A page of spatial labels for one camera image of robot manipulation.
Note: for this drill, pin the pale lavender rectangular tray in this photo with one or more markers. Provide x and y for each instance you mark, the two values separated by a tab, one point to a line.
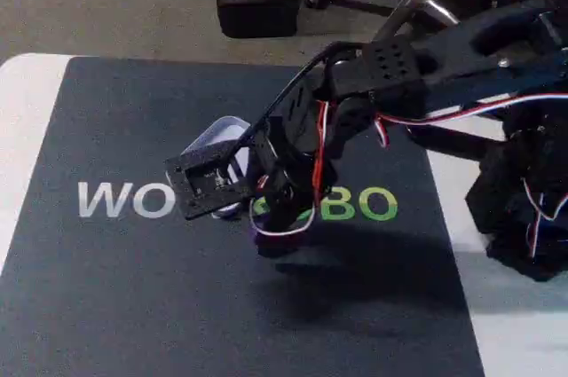
219	126

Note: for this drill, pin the purple cube block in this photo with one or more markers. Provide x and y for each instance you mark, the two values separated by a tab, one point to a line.
258	238

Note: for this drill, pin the black WOWROBO printed mat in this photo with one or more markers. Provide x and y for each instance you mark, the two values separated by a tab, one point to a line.
133	297

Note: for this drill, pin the black square camera module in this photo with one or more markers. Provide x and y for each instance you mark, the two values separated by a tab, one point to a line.
208	182

